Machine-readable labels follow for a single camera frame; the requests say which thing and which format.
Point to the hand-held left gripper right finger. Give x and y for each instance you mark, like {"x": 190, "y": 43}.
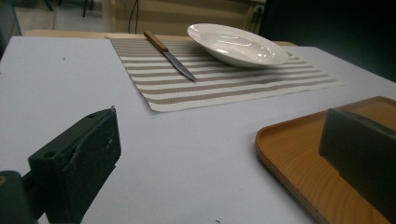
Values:
{"x": 364, "y": 149}

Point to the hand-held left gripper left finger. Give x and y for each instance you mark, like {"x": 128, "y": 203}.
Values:
{"x": 84, "y": 161}

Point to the wooden tray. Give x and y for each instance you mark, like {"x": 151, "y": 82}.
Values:
{"x": 311, "y": 161}

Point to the striped placemat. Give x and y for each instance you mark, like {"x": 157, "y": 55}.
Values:
{"x": 218, "y": 84}

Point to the white plate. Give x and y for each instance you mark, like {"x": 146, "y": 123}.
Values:
{"x": 239, "y": 46}

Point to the beige curtain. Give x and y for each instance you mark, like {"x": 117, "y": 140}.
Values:
{"x": 186, "y": 14}

